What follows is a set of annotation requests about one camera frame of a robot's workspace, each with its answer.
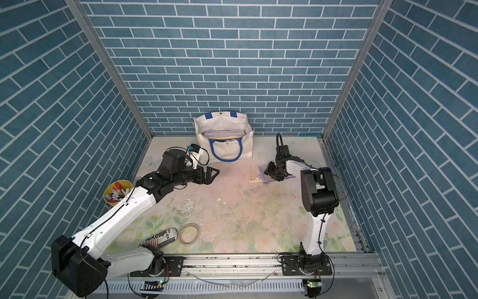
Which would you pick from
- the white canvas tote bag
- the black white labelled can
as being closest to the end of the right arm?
the white canvas tote bag

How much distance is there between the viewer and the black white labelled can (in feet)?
2.57

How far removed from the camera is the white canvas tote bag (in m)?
0.93

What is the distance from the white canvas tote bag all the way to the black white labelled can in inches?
15.8

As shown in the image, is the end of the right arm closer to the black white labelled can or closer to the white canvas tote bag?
the white canvas tote bag
